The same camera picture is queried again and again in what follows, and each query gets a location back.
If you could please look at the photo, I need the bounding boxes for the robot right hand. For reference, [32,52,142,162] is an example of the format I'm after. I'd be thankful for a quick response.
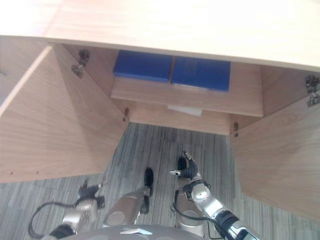
[169,150,204,183]

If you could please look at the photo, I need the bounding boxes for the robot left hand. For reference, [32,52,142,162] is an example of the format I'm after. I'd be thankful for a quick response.
[77,179,106,202]

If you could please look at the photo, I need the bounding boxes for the wooden cabinet shelf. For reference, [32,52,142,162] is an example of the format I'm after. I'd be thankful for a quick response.
[110,76,265,118]

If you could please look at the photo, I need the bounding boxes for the wooden cabinet door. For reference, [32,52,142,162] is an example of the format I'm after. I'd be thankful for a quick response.
[229,92,320,226]
[0,45,130,185]

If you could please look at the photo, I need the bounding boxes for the blue folder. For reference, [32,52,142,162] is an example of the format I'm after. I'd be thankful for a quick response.
[112,49,174,85]
[170,56,232,94]

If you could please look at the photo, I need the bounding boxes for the light wooden office cabinet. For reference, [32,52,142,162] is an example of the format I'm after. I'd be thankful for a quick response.
[0,0,320,138]

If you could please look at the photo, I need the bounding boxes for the dark robot right foot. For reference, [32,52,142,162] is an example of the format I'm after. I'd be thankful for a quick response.
[176,156,188,174]

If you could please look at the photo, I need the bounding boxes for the dark robot foot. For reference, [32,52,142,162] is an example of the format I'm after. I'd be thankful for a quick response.
[176,156,188,174]
[143,167,155,189]

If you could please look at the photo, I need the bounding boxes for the dark robot left foot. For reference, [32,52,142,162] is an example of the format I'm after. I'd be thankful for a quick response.
[143,167,155,189]

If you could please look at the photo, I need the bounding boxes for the grey robot torso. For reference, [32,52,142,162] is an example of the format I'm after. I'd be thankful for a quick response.
[74,223,209,240]

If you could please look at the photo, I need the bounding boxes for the white paper sheet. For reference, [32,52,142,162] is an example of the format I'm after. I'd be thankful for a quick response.
[167,104,203,117]

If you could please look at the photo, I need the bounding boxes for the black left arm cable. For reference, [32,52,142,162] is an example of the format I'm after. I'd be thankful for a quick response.
[28,200,79,236]

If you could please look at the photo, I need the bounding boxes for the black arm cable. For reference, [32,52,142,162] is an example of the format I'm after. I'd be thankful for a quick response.
[170,189,226,239]
[28,200,79,236]

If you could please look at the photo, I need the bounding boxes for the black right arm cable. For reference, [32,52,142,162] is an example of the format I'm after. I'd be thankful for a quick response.
[170,189,226,239]

